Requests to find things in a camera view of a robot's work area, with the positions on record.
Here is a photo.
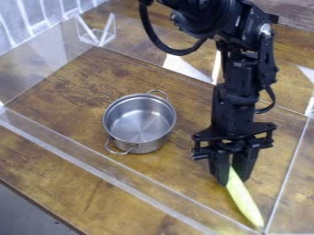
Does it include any clear acrylic enclosure wall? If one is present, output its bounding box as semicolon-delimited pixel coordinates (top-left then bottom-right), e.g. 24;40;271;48
0;18;314;235

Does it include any small steel pot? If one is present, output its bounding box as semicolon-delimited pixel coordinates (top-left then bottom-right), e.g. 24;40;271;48
101;90;176;155

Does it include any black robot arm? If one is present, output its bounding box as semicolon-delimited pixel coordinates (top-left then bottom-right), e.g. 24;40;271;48
156;0;278;185

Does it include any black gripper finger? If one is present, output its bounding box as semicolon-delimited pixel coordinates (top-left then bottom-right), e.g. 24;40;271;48
208;151;231;186
231;148;259;182

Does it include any clear acrylic corner bracket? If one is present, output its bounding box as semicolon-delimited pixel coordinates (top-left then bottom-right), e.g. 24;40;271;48
75;13;116;47

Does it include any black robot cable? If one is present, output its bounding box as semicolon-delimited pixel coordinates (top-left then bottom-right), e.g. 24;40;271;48
136;0;210;57

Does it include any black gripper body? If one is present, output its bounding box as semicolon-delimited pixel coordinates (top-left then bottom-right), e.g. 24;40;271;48
191;84;276;161

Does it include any green handled metal spoon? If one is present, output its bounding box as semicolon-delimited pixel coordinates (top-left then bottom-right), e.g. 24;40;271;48
224;165;266;229

